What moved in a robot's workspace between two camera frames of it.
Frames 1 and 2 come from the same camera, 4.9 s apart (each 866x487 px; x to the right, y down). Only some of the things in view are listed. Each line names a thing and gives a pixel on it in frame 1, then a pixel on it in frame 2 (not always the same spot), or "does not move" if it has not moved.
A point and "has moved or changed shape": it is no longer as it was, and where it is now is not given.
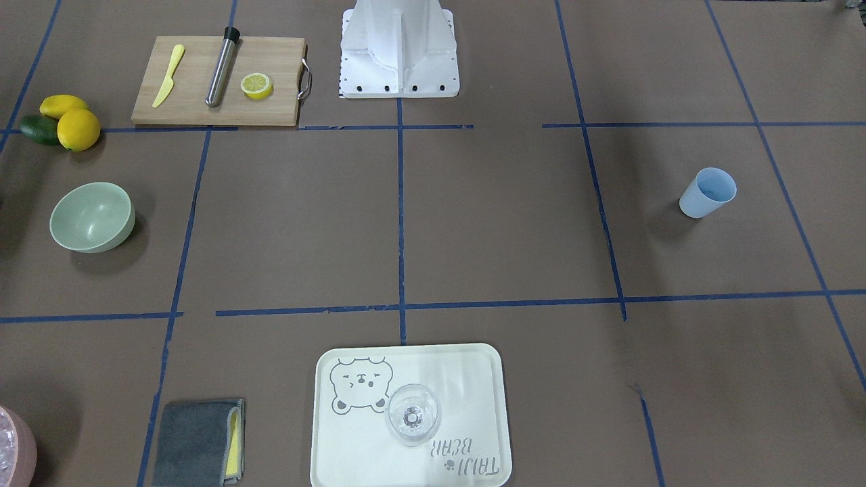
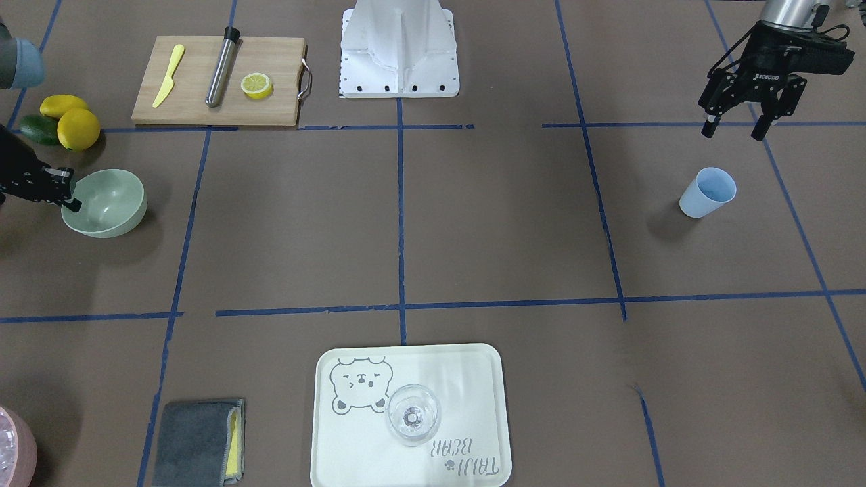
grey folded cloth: (201, 444) does not move
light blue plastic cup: (710, 189) does not move
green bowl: (93, 218) has moved or changed shape
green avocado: (41, 129) does not move
